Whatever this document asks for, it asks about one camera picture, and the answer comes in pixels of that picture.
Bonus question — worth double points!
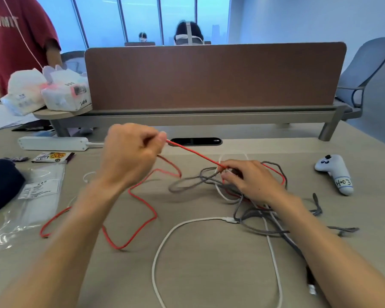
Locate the person's right hand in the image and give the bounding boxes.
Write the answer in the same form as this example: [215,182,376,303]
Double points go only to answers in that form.
[216,159,294,209]

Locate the person's left hand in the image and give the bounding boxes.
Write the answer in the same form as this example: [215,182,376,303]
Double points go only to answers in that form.
[96,122,168,191]

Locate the white cable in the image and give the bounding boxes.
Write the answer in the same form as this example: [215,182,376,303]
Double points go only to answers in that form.
[151,153,283,308]

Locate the red cable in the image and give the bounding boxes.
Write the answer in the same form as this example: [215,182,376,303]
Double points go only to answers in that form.
[40,139,287,251]

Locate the grey braided cable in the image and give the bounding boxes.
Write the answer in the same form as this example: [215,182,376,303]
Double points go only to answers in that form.
[168,161,360,296]

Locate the clear bag of zip ties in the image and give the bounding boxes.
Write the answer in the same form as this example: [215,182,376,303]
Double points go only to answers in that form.
[0,162,66,254]

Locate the person's right forearm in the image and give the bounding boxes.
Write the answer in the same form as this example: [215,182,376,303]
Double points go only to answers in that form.
[269,195,385,308]

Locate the person's left forearm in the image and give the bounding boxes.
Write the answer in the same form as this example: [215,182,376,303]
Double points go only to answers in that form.
[0,179,132,308]

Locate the grey metal desk shelf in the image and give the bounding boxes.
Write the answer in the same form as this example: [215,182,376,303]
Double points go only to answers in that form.
[50,104,349,142]

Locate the white printed snack packet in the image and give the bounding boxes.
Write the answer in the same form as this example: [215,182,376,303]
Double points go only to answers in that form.
[31,151,75,164]

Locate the white power strip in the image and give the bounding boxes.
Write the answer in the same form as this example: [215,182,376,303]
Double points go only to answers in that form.
[18,136,89,152]

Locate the white labelled hand controller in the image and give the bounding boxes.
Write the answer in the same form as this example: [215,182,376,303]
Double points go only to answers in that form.
[314,154,354,196]

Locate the round beige shelf board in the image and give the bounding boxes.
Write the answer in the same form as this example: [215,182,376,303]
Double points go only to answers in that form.
[33,103,93,120]

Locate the white tissue pack pink label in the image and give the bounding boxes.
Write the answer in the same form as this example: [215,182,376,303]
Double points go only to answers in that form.
[40,65,92,112]

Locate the black flat tablet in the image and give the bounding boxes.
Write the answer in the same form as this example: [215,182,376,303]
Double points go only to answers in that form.
[11,119,53,132]

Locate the grey office chair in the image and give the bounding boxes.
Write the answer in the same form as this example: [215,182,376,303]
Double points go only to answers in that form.
[60,50,87,74]
[334,36,385,121]

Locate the brown desk divider panel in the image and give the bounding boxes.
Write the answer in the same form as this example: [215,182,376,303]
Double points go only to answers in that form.
[84,41,347,110]

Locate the navy baseball cap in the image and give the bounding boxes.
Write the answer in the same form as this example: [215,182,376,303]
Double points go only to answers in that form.
[0,158,26,218]

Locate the white head-mounted headset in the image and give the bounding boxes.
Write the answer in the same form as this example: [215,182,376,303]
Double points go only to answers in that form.
[174,21,204,46]

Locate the white paper sheets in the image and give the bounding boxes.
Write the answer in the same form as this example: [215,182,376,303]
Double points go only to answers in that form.
[0,103,39,134]

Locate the large glass window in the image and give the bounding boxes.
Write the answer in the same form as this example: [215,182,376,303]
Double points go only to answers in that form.
[33,0,231,53]

